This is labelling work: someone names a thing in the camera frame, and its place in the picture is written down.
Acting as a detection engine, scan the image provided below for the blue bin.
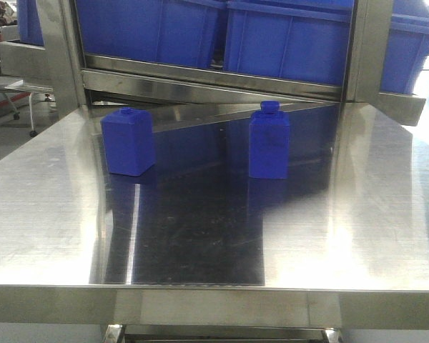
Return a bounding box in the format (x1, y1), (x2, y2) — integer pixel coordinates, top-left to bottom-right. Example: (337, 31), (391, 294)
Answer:
(380, 1), (429, 95)
(16, 0), (44, 46)
(76, 1), (226, 69)
(223, 1), (352, 86)

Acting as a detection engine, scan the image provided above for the blue bin centre right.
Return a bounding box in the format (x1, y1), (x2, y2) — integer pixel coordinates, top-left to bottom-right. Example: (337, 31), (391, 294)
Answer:
(223, 1), (352, 86)

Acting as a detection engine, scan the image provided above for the blue block part with cap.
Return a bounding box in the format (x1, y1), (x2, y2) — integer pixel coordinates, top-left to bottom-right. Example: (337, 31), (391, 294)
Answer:
(249, 101), (290, 179)

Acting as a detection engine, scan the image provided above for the grey office chair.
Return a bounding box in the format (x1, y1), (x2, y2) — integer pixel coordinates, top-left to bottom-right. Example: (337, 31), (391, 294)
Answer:
(0, 76), (54, 138)

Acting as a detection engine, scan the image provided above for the blue bin far left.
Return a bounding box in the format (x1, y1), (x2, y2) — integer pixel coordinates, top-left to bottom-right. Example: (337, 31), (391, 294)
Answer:
(16, 0), (44, 46)

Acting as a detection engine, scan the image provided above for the blue bin centre left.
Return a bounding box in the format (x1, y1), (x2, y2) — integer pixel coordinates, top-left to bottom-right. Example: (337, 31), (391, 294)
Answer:
(76, 1), (226, 69)

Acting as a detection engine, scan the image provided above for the stainless steel shelf rack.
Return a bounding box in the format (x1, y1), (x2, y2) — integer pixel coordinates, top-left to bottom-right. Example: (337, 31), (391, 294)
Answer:
(0, 1), (425, 126)

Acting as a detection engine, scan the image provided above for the blue bin far right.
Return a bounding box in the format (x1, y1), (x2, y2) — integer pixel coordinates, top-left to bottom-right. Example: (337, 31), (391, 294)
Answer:
(380, 1), (429, 95)

